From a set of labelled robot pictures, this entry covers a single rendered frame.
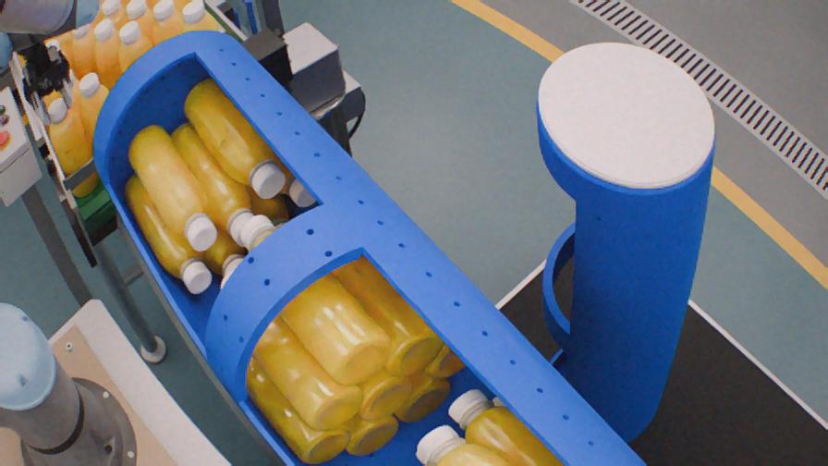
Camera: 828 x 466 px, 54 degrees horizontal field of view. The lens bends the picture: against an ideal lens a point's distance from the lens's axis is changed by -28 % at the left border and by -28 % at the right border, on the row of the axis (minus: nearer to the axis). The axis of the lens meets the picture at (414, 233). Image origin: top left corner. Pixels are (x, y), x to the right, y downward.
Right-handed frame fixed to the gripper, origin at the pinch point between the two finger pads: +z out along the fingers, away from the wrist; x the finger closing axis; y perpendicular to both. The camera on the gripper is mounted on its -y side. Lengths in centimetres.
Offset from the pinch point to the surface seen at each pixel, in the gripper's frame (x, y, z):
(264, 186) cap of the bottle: 20.6, 44.5, -2.2
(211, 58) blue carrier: 22.7, 28.1, -11.8
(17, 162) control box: -11.4, 1.5, 2.8
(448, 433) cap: 17, 85, -7
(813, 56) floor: 226, 17, 109
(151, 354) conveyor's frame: -5, -25, 109
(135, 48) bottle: 18.2, -4.0, 2.8
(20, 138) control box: -8.9, -0.4, 0.2
